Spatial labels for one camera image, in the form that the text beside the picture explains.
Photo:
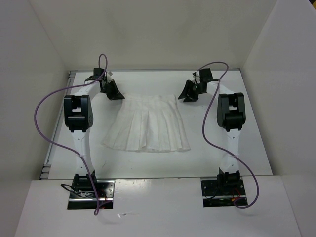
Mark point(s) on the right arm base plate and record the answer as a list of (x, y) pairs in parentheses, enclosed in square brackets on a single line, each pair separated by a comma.
[(213, 196)]

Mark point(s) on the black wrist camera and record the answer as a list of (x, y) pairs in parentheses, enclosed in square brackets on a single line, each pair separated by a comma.
[(203, 75), (100, 75)]

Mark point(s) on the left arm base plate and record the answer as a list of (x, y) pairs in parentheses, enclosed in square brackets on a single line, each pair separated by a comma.
[(82, 195)]

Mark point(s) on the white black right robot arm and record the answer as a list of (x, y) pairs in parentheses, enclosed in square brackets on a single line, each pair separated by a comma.
[(231, 118)]

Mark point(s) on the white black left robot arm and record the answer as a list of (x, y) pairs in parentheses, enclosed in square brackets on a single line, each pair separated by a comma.
[(79, 120)]

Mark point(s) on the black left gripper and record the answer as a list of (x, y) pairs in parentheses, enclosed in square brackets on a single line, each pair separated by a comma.
[(116, 94)]

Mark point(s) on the white pleated skirt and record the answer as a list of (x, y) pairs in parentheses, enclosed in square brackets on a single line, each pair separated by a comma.
[(147, 123)]

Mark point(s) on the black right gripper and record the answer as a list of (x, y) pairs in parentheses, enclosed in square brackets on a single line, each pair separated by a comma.
[(184, 93)]

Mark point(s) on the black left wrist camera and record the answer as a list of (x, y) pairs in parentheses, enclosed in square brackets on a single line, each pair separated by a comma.
[(100, 75)]

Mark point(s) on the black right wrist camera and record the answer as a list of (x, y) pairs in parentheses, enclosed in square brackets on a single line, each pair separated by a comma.
[(203, 75)]

